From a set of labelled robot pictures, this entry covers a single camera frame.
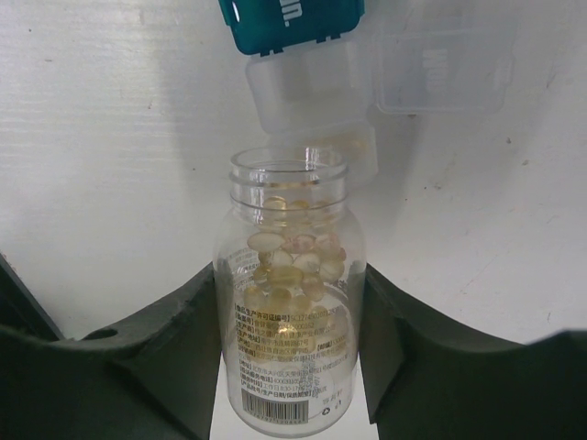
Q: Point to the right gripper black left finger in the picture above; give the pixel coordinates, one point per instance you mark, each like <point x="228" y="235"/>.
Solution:
<point x="151" y="375"/>

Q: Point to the weekly pill organizer strip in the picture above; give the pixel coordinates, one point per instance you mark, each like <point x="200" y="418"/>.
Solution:
<point x="317" y="67"/>

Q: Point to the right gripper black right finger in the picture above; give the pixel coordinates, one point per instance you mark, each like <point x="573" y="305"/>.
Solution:
<point x="427" y="376"/>

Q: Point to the clear bottle gold cap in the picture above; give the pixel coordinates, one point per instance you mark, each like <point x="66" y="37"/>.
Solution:
<point x="289" y="268"/>

